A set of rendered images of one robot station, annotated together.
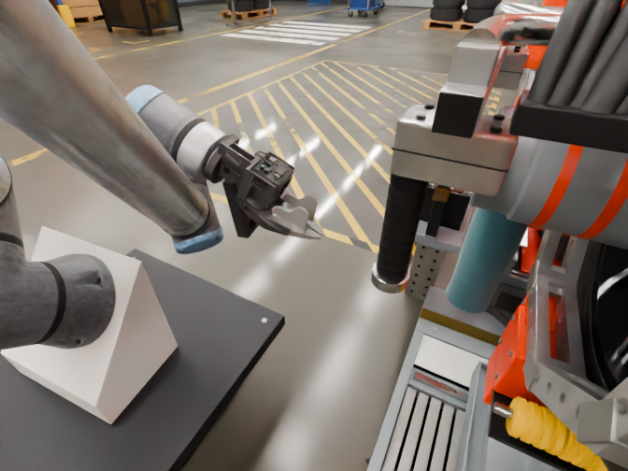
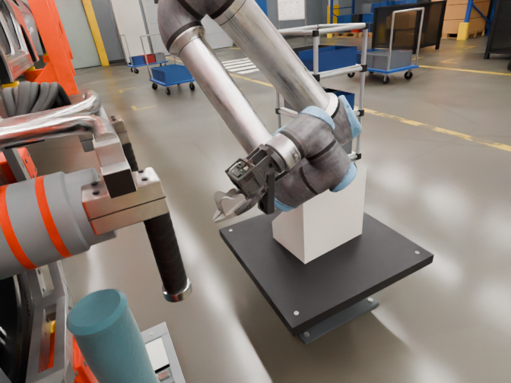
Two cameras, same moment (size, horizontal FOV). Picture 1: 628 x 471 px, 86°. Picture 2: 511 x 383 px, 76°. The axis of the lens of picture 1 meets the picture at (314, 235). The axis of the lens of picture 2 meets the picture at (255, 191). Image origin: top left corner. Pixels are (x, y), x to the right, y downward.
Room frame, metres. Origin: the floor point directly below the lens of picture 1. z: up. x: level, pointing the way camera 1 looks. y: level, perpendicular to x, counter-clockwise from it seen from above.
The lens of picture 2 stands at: (0.92, -0.46, 1.11)
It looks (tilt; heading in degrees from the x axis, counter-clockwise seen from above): 29 degrees down; 128
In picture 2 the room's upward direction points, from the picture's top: 6 degrees counter-clockwise
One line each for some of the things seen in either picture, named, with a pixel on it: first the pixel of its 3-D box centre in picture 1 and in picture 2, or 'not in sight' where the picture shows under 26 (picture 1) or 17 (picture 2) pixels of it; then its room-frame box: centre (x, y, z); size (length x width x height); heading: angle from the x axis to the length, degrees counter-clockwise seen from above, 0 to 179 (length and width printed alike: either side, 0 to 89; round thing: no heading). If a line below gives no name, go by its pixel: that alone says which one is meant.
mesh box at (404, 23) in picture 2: not in sight; (406, 27); (-1.07, 8.41, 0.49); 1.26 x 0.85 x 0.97; 153
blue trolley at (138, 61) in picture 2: not in sight; (144, 52); (-7.10, 5.64, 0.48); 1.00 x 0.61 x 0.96; 67
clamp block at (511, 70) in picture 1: (492, 64); (125, 198); (0.57, -0.28, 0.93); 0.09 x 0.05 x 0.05; 62
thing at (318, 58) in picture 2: not in sight; (316, 105); (-0.10, 1.67, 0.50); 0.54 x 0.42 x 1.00; 152
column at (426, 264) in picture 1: (430, 250); not in sight; (0.95, -0.44, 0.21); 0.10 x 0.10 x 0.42; 62
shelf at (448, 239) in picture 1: (443, 205); not in sight; (0.92, -0.43, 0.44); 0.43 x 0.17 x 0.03; 152
